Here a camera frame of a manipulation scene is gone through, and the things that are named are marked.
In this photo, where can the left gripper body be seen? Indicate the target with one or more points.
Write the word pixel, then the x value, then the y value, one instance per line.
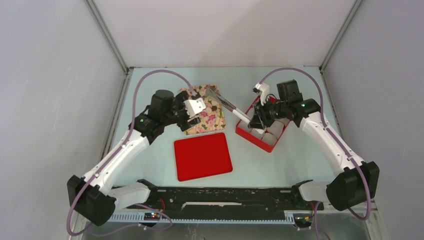
pixel 183 117

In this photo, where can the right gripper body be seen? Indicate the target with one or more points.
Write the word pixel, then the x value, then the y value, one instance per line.
pixel 269 112

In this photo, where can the metal tongs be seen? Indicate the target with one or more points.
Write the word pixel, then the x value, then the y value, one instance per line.
pixel 213 94

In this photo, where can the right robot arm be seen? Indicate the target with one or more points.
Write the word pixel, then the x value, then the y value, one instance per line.
pixel 355 180

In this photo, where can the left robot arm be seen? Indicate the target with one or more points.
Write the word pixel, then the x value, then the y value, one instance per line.
pixel 93 195

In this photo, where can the red chocolate box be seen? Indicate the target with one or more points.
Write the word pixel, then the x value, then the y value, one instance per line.
pixel 266 140

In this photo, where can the floral tray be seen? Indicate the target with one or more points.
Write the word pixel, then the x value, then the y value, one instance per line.
pixel 212 118

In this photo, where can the red box lid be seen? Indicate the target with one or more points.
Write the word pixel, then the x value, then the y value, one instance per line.
pixel 202 156

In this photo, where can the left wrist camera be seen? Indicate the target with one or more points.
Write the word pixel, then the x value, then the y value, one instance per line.
pixel 194 106

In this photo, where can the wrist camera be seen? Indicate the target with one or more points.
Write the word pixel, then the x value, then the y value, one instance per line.
pixel 262 90
pixel 194 106

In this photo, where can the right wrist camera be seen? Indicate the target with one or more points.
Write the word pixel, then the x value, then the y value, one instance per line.
pixel 262 90

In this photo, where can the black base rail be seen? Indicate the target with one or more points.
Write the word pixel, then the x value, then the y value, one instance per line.
pixel 229 204

